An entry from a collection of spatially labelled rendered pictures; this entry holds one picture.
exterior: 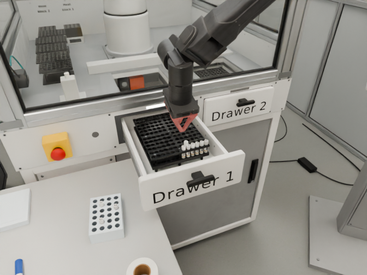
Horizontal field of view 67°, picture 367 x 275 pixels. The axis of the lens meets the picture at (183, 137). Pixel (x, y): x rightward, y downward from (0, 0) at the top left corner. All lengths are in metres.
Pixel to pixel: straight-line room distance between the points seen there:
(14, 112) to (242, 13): 0.65
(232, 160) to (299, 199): 1.29
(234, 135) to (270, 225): 0.79
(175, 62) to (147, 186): 0.30
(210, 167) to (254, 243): 1.04
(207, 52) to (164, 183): 0.33
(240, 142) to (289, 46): 0.42
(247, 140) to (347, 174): 1.23
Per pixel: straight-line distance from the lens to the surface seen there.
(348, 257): 1.80
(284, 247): 1.74
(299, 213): 1.93
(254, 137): 1.25
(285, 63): 1.13
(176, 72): 0.61
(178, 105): 0.67
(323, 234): 1.83
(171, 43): 0.69
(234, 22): 0.58
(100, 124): 0.92
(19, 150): 0.97
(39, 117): 0.90
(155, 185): 0.69
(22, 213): 0.91
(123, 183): 0.91
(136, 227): 0.79
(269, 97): 1.14
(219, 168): 0.74
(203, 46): 0.60
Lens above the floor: 1.40
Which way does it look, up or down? 36 degrees down
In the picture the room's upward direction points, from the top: straight up
